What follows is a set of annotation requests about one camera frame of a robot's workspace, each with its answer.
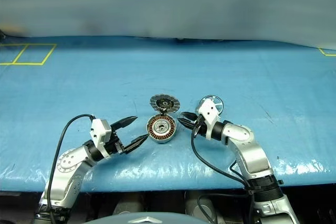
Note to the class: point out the grey rounded shape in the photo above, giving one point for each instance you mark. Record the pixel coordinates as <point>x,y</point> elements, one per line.
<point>194,203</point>
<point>128,207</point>

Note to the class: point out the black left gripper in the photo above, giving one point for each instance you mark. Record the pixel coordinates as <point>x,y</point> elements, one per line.
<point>115,147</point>

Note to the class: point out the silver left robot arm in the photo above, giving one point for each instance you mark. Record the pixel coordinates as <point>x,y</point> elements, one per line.
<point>68,164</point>

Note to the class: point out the grey robot torso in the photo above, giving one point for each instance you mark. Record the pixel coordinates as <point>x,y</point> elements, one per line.
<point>147,218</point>

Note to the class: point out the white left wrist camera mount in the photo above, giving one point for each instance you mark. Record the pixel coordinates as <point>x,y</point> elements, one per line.
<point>100,129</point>

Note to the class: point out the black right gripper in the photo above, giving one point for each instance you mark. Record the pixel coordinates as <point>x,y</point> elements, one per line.
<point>197,127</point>

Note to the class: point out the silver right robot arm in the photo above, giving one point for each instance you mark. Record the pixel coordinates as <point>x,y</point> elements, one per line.
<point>249,153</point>

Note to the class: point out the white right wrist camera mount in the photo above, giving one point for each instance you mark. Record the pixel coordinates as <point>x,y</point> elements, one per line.
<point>209,111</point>

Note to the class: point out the yellow tape double square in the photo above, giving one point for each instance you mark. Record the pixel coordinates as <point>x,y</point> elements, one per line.
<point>31,63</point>

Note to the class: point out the round finned motor lid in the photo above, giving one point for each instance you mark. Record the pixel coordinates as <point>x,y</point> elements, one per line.
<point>168,103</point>

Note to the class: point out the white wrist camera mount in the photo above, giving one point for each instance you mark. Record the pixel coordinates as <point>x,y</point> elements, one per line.
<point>209,111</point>
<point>100,129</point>

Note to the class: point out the grey round motor housing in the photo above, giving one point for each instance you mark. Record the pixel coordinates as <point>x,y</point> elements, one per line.
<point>160,130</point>

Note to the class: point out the blue table cover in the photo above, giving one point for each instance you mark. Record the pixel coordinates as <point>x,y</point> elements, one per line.
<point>105,85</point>

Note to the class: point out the silver spoked rotor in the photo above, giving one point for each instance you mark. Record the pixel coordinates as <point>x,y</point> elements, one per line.
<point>218,103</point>

